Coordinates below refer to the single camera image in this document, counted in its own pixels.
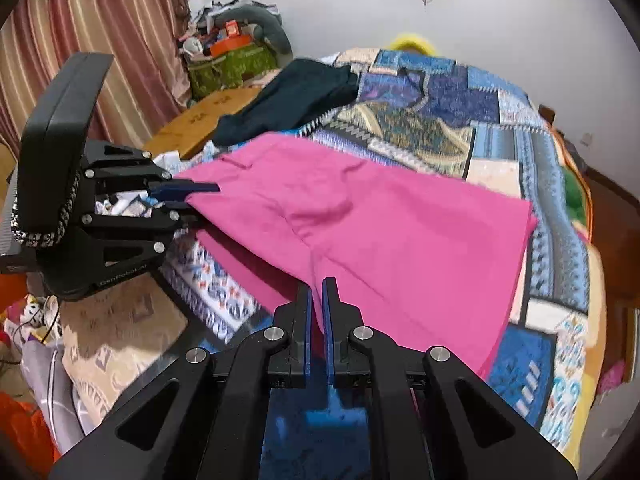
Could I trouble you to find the pink cloth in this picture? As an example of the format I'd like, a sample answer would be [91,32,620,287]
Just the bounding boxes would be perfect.
[597,360,627,396]

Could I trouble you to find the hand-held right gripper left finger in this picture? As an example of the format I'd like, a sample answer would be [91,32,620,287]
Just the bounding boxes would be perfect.
[47,284,314,480]

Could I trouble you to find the wooden bed frame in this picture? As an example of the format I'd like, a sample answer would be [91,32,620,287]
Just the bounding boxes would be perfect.
[537,104,640,372]

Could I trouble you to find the pink pants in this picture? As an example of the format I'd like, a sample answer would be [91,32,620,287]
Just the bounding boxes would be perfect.
[172,131,540,381]

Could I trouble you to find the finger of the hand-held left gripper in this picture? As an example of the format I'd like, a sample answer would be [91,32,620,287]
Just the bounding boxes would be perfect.
[81,207,203,272]
[82,140,221,200]

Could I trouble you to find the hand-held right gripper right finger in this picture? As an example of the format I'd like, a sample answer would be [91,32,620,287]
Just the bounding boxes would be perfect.
[321,276,594,480]

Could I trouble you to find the patchwork printed blanket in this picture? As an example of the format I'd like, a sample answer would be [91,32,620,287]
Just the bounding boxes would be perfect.
[160,47,609,466]

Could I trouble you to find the green patterned bag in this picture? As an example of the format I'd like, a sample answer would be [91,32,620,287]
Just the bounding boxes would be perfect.
[186,45,279,101]

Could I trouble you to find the orange box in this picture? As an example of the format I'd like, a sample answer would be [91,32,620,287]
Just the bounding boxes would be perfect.
[209,35,254,59]

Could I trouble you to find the orange cloth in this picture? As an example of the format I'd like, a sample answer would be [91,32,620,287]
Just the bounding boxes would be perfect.
[0,392,62,480]

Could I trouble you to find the beige patterned pillow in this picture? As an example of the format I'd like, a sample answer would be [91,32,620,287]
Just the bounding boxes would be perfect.
[60,270,202,426]

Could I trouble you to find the striped pink curtain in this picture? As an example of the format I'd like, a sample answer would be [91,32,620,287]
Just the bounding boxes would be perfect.
[0,0,194,161]

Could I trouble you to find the dark green garment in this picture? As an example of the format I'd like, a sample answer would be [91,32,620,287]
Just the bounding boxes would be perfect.
[212,58,360,147]

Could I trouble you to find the grey cloth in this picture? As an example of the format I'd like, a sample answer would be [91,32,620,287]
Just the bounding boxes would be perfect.
[20,340,87,456]

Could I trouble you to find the yellow round object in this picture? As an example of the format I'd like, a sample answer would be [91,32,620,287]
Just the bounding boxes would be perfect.
[390,32,439,56]

